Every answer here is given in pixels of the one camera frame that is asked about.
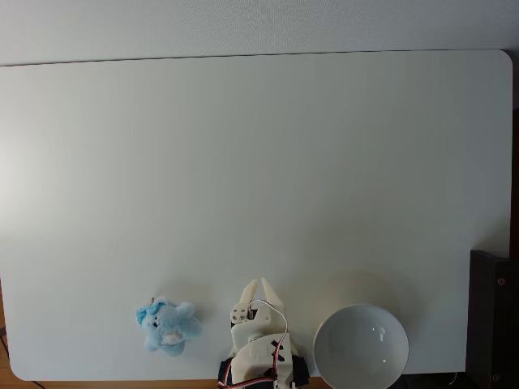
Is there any skyblue plush doll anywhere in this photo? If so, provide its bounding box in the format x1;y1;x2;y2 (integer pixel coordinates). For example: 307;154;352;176
135;297;203;358

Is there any white ceramic bowl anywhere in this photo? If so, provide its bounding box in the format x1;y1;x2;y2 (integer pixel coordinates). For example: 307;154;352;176
311;303;410;389

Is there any black table clamp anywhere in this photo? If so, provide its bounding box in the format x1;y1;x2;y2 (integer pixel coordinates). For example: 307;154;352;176
291;355;311;386
217;358;235;386

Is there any red white gripper servo cable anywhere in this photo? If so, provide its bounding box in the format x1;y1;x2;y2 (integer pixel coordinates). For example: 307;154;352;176
247;299;290;368

